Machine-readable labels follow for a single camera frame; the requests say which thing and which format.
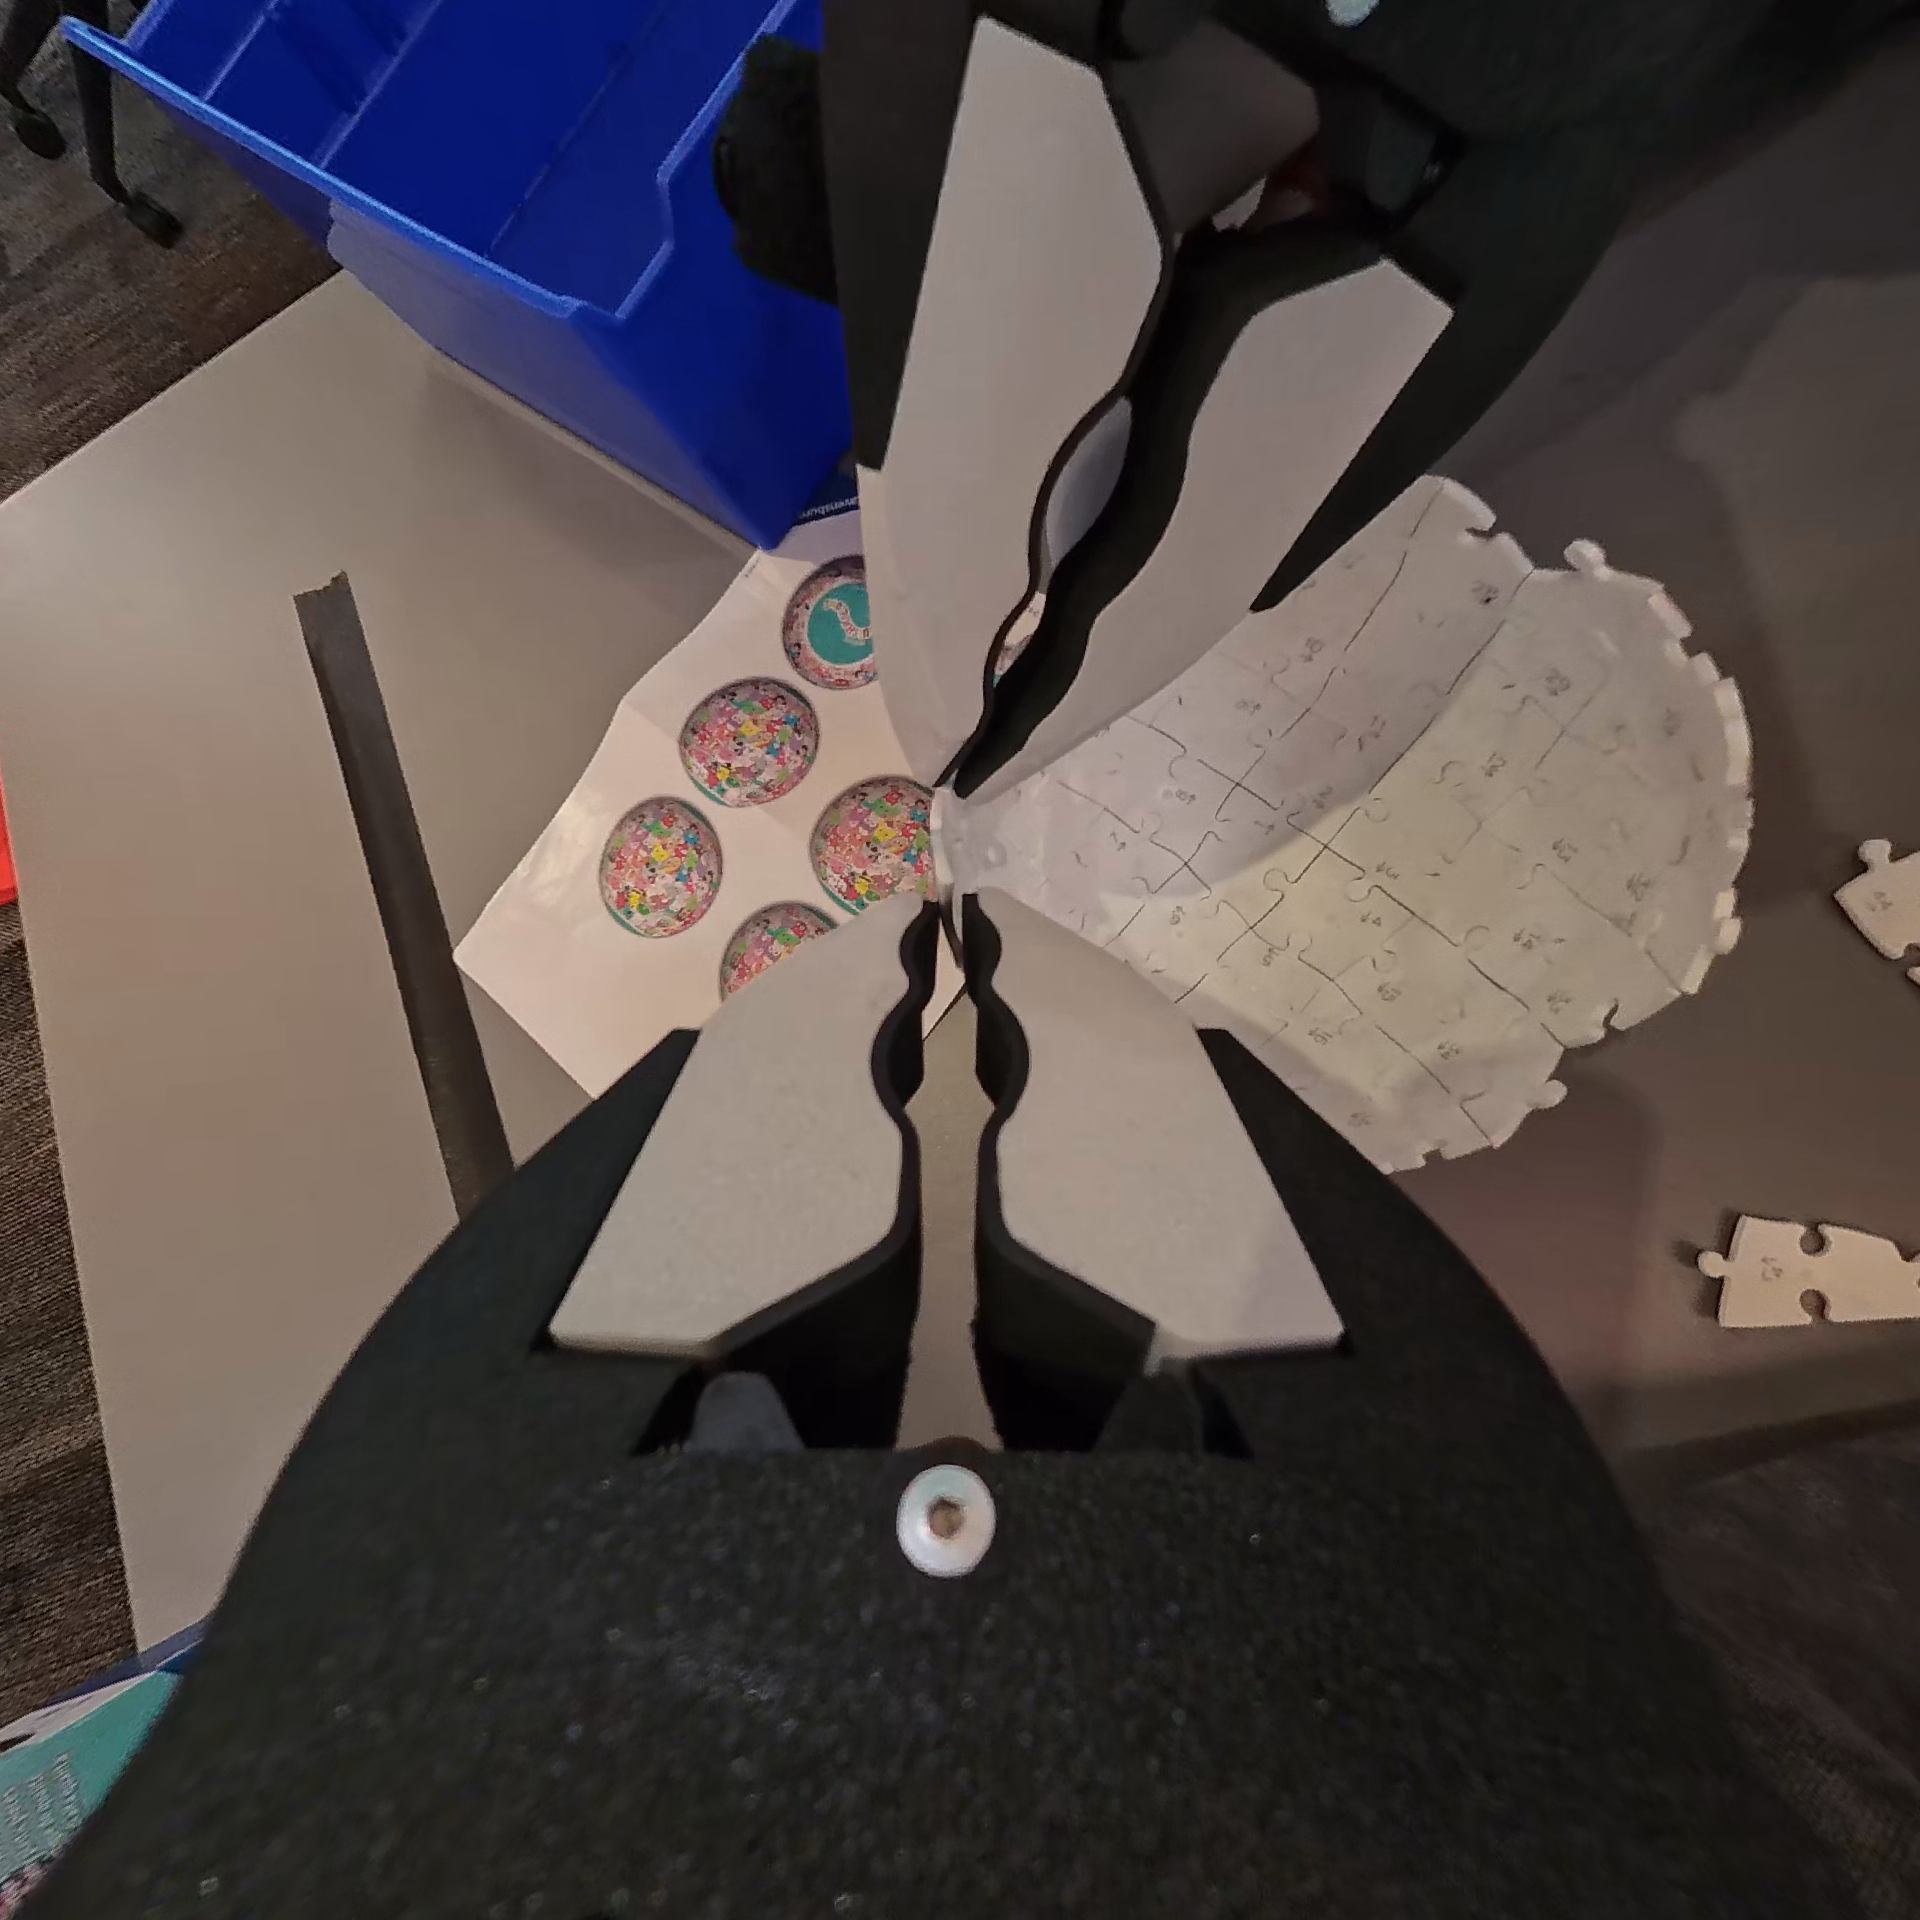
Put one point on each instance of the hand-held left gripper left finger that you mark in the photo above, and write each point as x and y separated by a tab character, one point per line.
750	1170

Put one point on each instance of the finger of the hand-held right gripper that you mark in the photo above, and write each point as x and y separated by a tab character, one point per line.
1290	435
1004	301

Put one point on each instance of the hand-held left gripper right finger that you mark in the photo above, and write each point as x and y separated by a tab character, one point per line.
1154	1200

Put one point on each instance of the colourful puzzle ball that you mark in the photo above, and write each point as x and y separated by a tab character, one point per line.
1425	840

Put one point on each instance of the person's right forearm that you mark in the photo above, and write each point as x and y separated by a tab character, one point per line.
1725	61

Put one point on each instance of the puzzle instruction sheet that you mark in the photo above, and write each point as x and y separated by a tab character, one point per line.
524	938

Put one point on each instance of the white puzzle piece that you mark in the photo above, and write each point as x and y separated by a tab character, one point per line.
1801	1272
1883	900

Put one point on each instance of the blue plastic bin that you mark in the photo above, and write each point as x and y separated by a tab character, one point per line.
495	181

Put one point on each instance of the black table edge strip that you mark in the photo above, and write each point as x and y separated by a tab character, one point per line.
412	900

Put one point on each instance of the black office chair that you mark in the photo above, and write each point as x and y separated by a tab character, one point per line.
90	135

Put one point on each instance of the orange traffic cone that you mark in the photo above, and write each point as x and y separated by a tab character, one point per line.
9	840

